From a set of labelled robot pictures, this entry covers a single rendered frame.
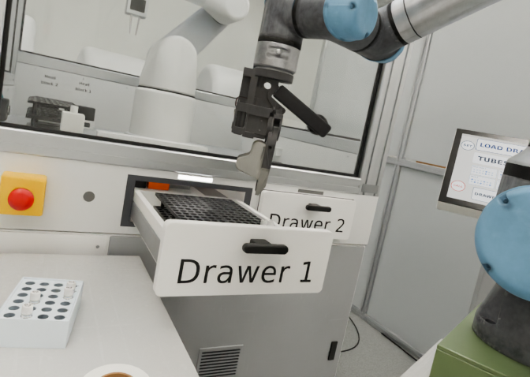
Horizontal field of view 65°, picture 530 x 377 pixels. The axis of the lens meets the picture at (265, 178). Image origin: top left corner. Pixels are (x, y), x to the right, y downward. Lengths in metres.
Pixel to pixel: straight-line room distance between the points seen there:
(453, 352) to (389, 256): 2.09
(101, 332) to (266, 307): 0.58
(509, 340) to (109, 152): 0.75
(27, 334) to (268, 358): 0.75
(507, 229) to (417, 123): 2.17
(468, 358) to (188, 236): 0.39
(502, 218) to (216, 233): 0.37
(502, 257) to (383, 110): 0.77
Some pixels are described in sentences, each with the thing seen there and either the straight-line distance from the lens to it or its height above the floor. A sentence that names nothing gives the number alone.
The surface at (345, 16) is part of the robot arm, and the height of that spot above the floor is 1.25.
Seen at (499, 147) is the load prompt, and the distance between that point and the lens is 1.53.
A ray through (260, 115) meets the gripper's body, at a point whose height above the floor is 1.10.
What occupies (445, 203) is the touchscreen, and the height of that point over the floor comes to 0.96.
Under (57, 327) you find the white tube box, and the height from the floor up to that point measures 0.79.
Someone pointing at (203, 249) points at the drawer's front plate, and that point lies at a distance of 0.62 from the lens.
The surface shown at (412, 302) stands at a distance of 2.58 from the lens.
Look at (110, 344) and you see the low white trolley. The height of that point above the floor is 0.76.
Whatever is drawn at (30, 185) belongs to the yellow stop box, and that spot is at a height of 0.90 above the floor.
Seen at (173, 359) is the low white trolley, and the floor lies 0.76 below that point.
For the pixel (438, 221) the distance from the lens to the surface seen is 2.45.
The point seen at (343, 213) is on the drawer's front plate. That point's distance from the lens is 1.14.
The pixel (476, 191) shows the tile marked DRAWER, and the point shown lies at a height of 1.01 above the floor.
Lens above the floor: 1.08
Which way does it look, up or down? 7 degrees down
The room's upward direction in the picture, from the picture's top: 11 degrees clockwise
